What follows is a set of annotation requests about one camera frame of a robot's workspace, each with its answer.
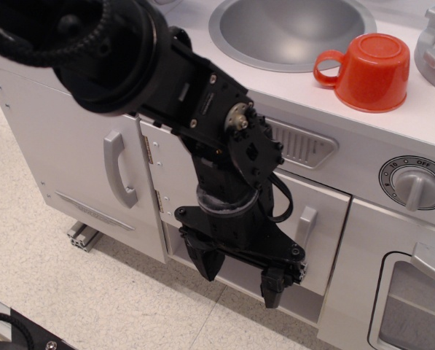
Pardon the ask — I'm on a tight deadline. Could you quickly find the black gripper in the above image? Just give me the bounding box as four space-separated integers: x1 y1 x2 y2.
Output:
175 189 306 309

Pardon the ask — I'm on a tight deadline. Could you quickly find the silver cabinet door handle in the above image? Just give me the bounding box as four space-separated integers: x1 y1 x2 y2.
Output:
294 206 318 251

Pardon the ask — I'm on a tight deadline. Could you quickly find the white cabinet door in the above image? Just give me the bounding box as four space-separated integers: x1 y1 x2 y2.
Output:
140 121 350 295

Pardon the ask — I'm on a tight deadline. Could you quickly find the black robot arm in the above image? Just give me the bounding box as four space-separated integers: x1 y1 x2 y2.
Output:
0 1 306 308

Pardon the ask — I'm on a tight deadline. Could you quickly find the silver vent grille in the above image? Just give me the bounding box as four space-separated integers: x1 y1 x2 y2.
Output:
266 118 339 169

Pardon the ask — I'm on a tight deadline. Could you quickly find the white toy kitchen unit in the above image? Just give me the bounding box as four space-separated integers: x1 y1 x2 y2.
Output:
0 1 435 349

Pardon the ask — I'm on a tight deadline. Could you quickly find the oven door with window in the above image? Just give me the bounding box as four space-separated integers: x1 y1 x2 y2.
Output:
368 252 435 349

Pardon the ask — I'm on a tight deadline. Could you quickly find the silver fridge emblem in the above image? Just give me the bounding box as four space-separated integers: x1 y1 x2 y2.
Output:
55 191 135 231

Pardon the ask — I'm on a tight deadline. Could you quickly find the white fridge door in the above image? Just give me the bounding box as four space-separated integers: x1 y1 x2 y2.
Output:
0 66 167 262

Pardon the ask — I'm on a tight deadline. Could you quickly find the silver timer knob dial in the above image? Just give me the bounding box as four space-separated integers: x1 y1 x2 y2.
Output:
379 155 435 211

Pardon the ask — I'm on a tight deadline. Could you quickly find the orange plastic cup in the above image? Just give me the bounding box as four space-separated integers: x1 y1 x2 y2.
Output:
313 33 411 113

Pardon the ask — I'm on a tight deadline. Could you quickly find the silver sink bowl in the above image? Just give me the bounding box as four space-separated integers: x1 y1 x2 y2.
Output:
208 0 377 73

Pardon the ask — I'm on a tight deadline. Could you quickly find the aluminium extrusion rail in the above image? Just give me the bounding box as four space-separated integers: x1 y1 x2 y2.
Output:
67 222 103 252

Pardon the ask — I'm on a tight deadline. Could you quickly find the silver fridge door handle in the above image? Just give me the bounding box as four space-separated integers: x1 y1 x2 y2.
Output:
103 131 138 209

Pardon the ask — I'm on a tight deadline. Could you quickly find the silver oven handle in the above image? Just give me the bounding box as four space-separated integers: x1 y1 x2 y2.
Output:
410 243 435 281

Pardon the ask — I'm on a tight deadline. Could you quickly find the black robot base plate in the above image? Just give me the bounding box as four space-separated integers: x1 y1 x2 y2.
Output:
0 310 75 350

